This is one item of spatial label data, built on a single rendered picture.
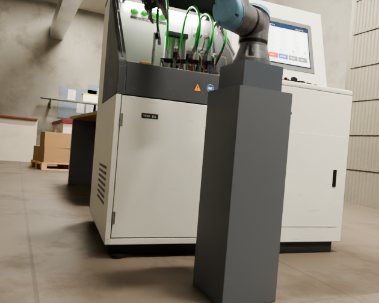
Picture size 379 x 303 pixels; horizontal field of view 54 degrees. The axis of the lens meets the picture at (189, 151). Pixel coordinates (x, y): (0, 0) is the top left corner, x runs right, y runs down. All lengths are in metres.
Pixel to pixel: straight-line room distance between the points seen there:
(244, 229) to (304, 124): 0.99
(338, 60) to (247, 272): 4.68
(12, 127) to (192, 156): 6.73
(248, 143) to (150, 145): 0.63
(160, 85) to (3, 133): 6.71
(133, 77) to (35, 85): 9.51
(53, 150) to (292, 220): 5.00
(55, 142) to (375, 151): 4.82
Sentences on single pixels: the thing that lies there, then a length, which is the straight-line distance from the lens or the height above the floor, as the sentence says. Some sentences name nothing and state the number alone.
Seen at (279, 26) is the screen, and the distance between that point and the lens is 2.60.
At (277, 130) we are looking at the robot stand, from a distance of 1.43.
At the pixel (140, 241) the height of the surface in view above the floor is 0.09.
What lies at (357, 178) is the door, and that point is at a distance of 5.27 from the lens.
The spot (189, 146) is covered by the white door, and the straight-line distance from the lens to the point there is 1.88.
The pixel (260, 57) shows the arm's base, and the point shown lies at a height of 0.92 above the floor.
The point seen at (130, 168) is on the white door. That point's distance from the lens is 1.81.
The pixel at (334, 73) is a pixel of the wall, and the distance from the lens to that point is 5.82.
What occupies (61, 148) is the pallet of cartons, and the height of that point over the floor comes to 0.38.
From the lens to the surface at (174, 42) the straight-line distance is 2.46.
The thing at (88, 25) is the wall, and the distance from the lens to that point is 11.78.
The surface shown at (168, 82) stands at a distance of 1.86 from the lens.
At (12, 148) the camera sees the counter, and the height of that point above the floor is 0.25.
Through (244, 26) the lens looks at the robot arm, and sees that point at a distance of 1.43.
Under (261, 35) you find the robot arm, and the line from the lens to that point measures 1.51.
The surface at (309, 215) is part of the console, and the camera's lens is 2.28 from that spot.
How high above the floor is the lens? 0.56
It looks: 1 degrees down
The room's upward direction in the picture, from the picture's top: 5 degrees clockwise
